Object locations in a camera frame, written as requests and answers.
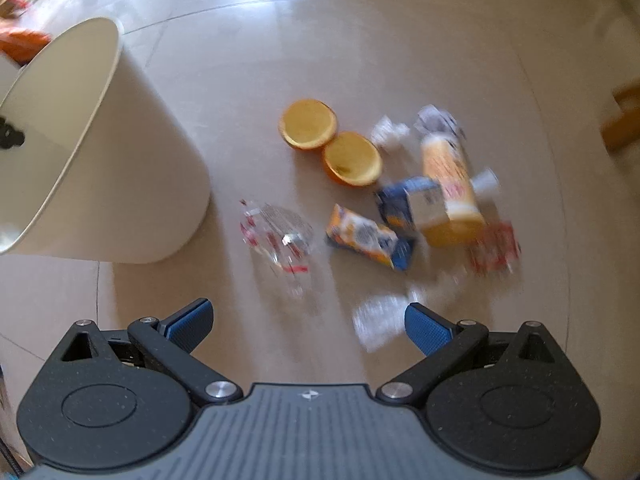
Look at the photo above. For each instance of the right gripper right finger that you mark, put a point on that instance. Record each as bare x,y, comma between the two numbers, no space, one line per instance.
448,348

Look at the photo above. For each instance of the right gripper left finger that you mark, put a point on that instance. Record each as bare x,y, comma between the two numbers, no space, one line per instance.
166,347

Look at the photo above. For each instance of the red white snack wrapper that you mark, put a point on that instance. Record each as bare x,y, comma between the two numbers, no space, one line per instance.
495,250

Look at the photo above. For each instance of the blue white milk carton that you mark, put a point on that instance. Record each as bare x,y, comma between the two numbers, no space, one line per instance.
412,205

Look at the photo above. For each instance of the clear red plastic wrapper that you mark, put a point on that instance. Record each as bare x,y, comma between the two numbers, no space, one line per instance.
280,235

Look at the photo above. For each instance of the orange blue snack packet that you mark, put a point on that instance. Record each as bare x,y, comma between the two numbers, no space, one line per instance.
350,231

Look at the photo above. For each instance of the yellow cylindrical snack canister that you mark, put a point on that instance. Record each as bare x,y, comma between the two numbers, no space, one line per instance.
444,161

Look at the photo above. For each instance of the white plastic waste bin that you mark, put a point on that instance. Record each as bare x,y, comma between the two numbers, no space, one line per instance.
93,164

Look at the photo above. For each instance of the white tissue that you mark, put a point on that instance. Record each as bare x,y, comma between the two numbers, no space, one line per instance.
387,135

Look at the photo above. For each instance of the clear plastic wrapper front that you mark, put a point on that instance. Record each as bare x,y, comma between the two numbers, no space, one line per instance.
381,318

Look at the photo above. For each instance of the orange peel half right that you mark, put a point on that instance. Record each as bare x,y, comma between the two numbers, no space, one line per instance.
352,160

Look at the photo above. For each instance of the orange cushion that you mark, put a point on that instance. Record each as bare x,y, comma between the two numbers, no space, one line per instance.
22,45

